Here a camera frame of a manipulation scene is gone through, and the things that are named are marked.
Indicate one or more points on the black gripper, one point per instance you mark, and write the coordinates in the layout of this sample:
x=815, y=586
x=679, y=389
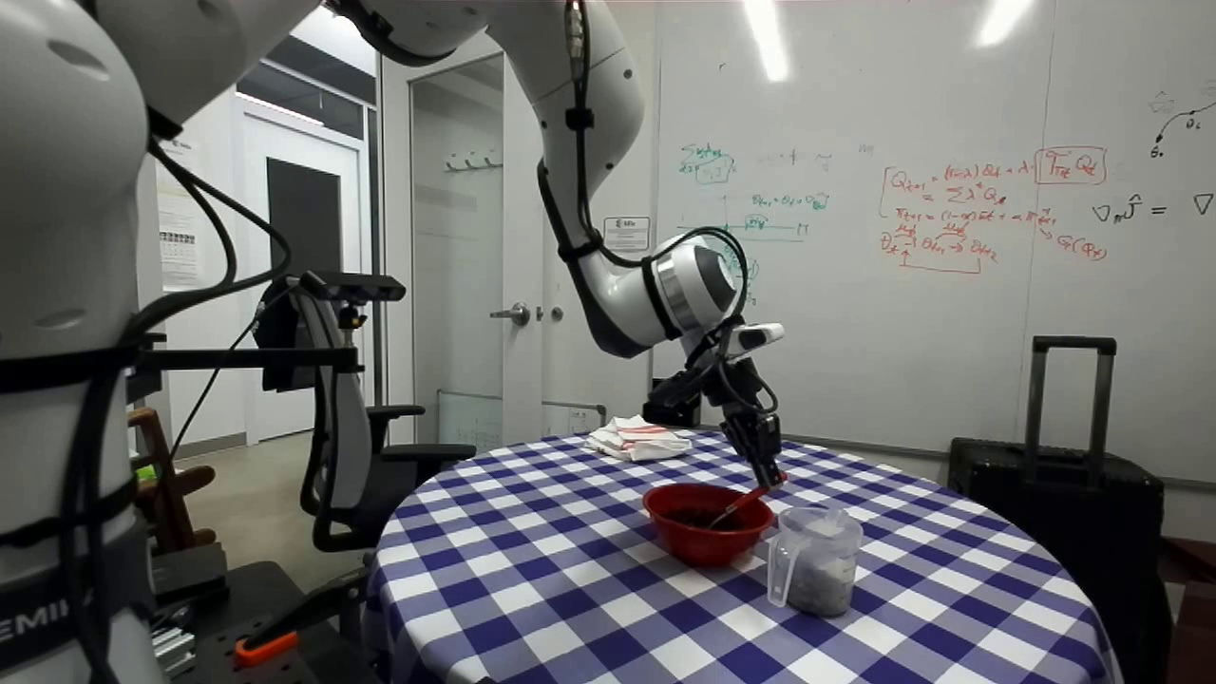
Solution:
x=741, y=393

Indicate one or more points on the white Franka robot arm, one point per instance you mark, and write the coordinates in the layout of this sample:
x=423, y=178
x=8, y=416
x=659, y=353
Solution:
x=62, y=251

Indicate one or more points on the red plastic bowl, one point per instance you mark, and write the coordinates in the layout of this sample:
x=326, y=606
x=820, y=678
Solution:
x=689, y=536

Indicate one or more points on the clear plastic measuring jug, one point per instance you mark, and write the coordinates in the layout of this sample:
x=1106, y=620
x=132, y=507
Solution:
x=822, y=556

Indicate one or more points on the large coffee bean pile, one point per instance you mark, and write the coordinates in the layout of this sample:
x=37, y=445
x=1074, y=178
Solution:
x=698, y=512

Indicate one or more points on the small black box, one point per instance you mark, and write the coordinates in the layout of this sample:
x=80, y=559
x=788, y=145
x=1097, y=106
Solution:
x=670, y=404

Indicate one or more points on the white crumpled cloth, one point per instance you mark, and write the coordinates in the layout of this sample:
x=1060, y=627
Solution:
x=639, y=440

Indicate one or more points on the blue white checkered tablecloth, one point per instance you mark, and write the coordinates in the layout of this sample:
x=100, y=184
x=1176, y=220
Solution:
x=571, y=594

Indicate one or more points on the black wheeled suitcase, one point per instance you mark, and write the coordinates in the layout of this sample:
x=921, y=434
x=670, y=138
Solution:
x=1076, y=507

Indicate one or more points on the white door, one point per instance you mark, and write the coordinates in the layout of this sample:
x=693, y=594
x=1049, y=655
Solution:
x=460, y=289

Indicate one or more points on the black office chair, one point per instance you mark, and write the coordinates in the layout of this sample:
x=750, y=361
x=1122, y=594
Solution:
x=335, y=432

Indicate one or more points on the wall whiteboard with writing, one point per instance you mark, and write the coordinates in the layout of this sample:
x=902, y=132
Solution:
x=935, y=318

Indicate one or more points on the paper sign on wall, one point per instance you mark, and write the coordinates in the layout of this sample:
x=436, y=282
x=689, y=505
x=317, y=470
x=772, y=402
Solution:
x=626, y=233

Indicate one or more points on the black camera on stand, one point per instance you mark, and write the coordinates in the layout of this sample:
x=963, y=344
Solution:
x=366, y=287

